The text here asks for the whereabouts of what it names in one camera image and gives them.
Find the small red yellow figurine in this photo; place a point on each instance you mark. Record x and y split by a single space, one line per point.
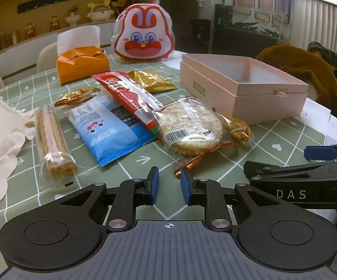
30 31
54 23

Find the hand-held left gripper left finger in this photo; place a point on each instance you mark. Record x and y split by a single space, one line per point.
155 184

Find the small orange gold snack packet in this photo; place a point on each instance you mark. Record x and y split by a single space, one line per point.
75 96

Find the white paper sheets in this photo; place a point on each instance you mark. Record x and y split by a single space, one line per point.
332 122

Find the pink cardboard box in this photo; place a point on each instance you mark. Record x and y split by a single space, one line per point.
244 93

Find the dark glass tank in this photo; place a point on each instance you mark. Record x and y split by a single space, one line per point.
244 32

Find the orange tissue box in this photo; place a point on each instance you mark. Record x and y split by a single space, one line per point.
82 64

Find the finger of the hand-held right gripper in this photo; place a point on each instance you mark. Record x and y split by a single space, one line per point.
276 170
320 153

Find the brown plush figure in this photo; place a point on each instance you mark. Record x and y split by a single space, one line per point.
124 1

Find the white orange rabbit face bag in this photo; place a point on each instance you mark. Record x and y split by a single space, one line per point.
143 35

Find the blue and white snack packet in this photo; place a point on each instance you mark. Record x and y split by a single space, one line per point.
107 128

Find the red snack packet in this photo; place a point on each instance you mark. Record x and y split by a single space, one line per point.
127 93

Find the gold foil snack packet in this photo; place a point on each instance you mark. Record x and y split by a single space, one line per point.
152 81

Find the black wall strip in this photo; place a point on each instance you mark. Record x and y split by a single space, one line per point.
42 3

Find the clear cracker sleeve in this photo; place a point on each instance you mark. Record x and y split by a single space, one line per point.
53 140

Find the orange foil snack packet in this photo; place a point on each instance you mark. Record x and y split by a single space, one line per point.
199 159

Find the brown plush toy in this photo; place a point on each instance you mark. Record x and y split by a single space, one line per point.
308 73

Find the dark green cap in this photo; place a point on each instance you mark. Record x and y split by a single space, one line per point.
327 53

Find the clear round flatbread packet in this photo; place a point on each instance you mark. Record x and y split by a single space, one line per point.
188 125

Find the black box appliance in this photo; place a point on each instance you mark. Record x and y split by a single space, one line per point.
200 29

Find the cream eared figurine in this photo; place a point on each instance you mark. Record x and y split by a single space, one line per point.
99 11

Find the white tissue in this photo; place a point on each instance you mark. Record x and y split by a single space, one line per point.
78 39

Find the beige curtain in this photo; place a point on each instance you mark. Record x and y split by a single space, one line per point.
326 20

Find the white vase with plant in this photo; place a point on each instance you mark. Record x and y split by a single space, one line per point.
72 17

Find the yellow pastry packet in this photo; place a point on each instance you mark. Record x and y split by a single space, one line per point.
241 131

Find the white sideboard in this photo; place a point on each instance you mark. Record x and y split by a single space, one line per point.
25 49

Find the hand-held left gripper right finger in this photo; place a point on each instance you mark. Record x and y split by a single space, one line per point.
185 187

